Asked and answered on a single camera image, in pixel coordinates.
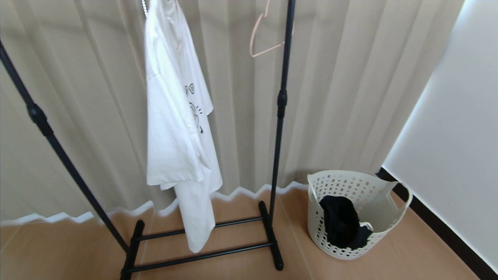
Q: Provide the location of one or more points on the white printed T-shirt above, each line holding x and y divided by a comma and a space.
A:
171, 136

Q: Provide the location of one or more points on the black garment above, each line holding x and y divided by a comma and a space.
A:
342, 221

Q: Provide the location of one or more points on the black clothes rack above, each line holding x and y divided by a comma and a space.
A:
281, 101

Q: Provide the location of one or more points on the white laundry basket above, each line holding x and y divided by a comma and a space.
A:
373, 202

